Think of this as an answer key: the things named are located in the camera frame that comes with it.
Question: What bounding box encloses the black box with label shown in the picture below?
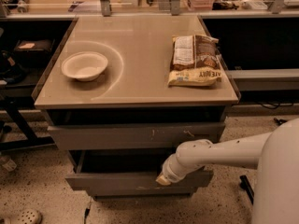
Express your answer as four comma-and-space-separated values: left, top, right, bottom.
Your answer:
13, 39, 54, 68

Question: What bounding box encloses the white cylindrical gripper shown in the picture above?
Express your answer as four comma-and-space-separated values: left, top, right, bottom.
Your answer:
156, 154, 195, 186

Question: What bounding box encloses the grey drawer cabinet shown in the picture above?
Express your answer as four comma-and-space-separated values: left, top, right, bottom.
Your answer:
31, 14, 242, 203

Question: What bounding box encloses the grey bottom drawer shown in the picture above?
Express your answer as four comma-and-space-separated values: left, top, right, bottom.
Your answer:
92, 193, 192, 202

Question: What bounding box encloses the white paper bowl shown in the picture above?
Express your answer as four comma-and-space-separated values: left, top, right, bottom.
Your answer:
61, 51, 108, 82

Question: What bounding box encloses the white perforated clog shoe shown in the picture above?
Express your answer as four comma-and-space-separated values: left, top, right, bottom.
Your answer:
0, 209, 42, 224

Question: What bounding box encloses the plastic bottle on floor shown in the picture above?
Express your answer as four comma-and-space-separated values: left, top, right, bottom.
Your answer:
0, 154, 17, 172

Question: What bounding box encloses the grey top drawer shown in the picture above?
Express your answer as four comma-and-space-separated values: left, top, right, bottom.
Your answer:
48, 122, 225, 150

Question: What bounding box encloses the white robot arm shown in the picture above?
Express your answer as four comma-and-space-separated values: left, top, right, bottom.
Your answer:
156, 119, 299, 224

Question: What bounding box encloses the brown yellow snack bag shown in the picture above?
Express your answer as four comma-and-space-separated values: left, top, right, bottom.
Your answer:
168, 35, 221, 87

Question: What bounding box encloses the black table leg frame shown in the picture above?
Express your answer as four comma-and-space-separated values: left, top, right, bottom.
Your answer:
0, 98, 54, 151

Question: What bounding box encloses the grey drawer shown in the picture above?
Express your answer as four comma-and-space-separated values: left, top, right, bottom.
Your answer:
48, 122, 225, 150
65, 147, 213, 197
92, 193, 192, 202

